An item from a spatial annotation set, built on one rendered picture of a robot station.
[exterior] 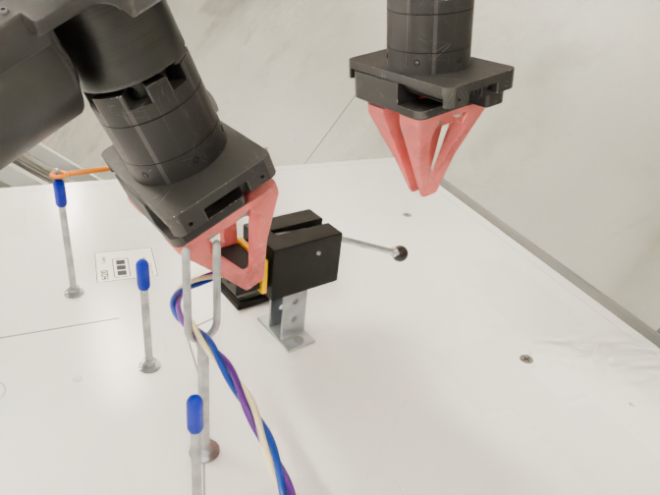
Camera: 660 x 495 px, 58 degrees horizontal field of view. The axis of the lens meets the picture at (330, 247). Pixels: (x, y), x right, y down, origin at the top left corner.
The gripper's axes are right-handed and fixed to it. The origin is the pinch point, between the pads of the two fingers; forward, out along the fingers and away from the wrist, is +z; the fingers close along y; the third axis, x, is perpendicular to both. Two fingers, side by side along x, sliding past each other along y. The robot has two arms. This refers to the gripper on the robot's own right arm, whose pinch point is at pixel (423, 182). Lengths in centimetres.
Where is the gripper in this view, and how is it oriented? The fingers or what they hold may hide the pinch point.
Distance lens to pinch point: 47.0
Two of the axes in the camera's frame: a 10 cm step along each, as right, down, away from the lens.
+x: 8.0, -3.5, 4.9
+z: 0.5, 8.5, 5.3
